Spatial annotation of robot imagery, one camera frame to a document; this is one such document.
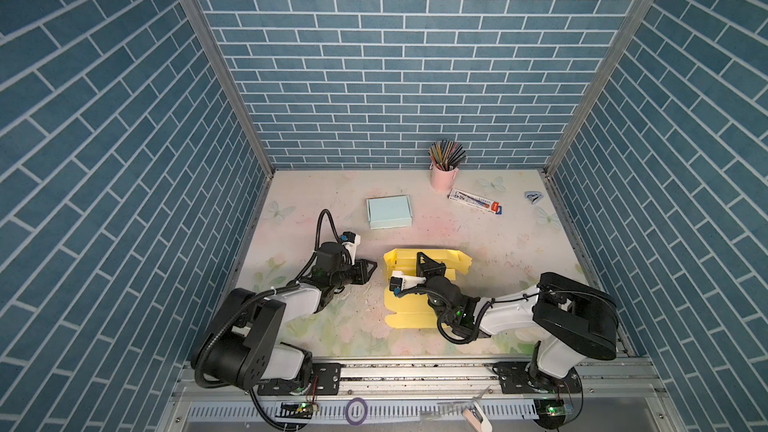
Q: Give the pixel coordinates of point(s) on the green circuit board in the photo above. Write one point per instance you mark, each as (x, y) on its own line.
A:
(296, 411)
(550, 415)

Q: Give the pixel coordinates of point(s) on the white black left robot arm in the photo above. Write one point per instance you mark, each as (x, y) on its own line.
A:
(241, 346)

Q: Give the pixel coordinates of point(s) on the white blue pencil box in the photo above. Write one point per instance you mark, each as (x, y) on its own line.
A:
(475, 201)

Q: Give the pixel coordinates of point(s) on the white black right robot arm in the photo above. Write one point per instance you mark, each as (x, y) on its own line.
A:
(580, 321)

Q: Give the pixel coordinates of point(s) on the pink metal pencil bucket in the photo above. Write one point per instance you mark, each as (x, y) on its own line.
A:
(442, 180)

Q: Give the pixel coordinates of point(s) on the left green circuit board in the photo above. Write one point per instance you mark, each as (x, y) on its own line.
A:
(296, 411)

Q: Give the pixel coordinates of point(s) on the aluminium front rail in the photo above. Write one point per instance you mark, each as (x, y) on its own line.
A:
(402, 394)

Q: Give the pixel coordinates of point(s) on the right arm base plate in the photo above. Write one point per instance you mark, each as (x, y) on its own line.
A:
(515, 378)

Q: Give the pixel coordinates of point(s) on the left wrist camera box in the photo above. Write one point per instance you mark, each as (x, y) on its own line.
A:
(351, 241)

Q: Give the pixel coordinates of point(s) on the light blue paper box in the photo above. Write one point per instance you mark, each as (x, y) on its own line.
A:
(389, 212)

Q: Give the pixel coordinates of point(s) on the bundle of coloured pencils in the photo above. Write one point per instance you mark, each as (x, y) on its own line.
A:
(446, 155)

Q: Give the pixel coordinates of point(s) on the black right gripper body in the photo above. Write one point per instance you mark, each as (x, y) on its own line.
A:
(431, 280)

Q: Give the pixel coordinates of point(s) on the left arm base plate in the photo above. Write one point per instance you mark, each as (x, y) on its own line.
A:
(322, 379)

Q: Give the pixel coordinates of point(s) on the white pink clip tool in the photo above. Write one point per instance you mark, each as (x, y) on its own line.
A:
(470, 410)

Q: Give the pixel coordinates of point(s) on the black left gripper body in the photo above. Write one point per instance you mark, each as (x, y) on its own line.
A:
(342, 278)

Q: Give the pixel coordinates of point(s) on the right green circuit board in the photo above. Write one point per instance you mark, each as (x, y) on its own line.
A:
(550, 415)

